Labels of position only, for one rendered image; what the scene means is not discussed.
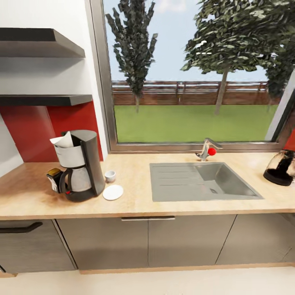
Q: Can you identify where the coffee cup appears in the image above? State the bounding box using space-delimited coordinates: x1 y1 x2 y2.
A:
105 171 116 182

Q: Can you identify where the paper coffee filter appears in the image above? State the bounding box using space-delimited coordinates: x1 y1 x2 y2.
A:
50 132 74 148

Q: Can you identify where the saucer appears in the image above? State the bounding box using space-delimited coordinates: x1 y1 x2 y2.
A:
103 185 123 200

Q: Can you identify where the electric kettle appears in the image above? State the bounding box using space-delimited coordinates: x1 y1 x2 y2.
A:
263 149 295 186

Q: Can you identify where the bottle of coffee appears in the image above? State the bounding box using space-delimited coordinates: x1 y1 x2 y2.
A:
46 168 68 194

